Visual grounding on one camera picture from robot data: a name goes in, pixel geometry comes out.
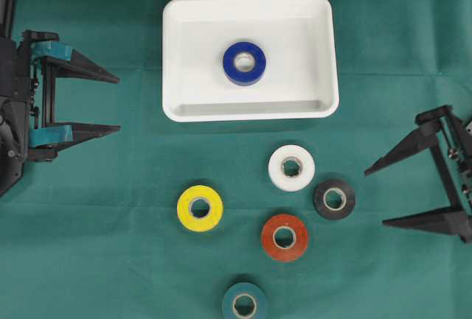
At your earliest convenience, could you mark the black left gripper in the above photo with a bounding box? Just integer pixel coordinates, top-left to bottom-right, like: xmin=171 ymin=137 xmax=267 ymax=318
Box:
xmin=15 ymin=30 xmax=121 ymax=163

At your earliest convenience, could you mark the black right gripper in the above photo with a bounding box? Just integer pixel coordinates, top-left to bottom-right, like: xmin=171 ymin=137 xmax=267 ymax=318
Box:
xmin=364 ymin=105 xmax=471 ymax=243

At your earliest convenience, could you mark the blue tape roll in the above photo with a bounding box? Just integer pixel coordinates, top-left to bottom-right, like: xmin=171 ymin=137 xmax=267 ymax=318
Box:
xmin=222 ymin=41 xmax=266 ymax=86

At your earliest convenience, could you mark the green tape roll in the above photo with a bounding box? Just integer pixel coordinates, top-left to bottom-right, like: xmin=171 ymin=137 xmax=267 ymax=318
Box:
xmin=221 ymin=282 xmax=268 ymax=319

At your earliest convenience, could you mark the black tape roll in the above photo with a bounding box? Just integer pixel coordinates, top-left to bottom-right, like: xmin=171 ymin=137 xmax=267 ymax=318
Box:
xmin=313 ymin=178 xmax=355 ymax=220

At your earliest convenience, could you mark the white tape roll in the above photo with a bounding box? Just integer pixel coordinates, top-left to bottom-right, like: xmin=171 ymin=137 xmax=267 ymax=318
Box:
xmin=268 ymin=144 xmax=316 ymax=192

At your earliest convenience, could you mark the red tape roll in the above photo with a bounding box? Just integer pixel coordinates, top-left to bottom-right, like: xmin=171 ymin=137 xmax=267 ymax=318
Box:
xmin=260 ymin=214 xmax=309 ymax=263

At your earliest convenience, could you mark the yellow tape roll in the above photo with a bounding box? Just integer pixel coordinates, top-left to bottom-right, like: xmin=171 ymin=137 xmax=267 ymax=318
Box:
xmin=177 ymin=185 xmax=223 ymax=232

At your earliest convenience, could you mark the white plastic case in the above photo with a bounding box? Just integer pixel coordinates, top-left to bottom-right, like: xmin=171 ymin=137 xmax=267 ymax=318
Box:
xmin=162 ymin=0 xmax=339 ymax=122

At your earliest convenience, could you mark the green table cloth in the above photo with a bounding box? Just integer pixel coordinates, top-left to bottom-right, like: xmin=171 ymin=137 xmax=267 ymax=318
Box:
xmin=1 ymin=0 xmax=471 ymax=318

